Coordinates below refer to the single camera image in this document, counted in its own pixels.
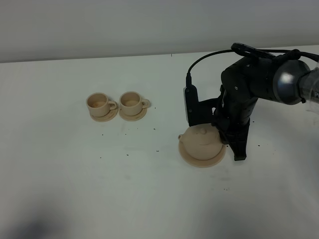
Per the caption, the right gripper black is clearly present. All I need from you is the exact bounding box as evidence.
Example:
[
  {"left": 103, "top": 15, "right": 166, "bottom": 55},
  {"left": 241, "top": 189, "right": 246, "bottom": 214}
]
[{"left": 214, "top": 97, "right": 256, "bottom": 161}]

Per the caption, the beige teapot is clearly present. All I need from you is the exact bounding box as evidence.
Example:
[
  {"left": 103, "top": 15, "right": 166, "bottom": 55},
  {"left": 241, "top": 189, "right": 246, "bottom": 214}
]
[{"left": 178, "top": 123, "right": 223, "bottom": 160}]

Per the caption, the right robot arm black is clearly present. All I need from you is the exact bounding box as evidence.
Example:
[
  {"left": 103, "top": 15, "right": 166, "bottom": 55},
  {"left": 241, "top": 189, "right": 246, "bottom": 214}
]
[{"left": 214, "top": 57, "right": 319, "bottom": 161}]

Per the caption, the large beige teapot saucer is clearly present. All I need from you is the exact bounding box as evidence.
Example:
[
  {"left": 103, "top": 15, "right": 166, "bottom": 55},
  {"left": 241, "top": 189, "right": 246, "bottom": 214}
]
[{"left": 178, "top": 142, "right": 226, "bottom": 168}]

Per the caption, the right beige cup saucer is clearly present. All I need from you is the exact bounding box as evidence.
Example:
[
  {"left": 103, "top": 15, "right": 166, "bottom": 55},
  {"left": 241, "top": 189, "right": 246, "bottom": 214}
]
[{"left": 119, "top": 108, "right": 147, "bottom": 121}]

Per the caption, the beige cup saucer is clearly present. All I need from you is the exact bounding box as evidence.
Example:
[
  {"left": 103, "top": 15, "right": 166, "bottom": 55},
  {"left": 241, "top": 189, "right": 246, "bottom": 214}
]
[
  {"left": 90, "top": 108, "right": 118, "bottom": 122},
  {"left": 119, "top": 108, "right": 147, "bottom": 121}
]

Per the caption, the right beige teacup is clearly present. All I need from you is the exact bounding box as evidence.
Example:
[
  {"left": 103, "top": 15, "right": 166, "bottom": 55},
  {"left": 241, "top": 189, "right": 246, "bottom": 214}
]
[{"left": 120, "top": 92, "right": 151, "bottom": 116}]

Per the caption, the beige teacup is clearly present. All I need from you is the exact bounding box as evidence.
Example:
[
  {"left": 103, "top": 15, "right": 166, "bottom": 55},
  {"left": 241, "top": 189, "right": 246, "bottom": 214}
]
[
  {"left": 86, "top": 93, "right": 118, "bottom": 118},
  {"left": 120, "top": 92, "right": 151, "bottom": 116}
]

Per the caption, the left beige cup saucer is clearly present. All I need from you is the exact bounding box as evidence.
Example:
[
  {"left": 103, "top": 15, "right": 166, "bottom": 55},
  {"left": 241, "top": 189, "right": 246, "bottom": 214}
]
[{"left": 90, "top": 108, "right": 118, "bottom": 122}]

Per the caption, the left beige teacup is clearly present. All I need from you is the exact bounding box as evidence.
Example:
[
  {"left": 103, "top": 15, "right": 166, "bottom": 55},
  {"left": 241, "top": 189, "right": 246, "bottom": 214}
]
[{"left": 86, "top": 93, "right": 118, "bottom": 118}]

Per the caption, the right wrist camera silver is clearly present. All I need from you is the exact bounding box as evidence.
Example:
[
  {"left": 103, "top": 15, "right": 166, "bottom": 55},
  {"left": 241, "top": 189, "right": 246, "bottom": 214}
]
[{"left": 183, "top": 87, "right": 188, "bottom": 122}]

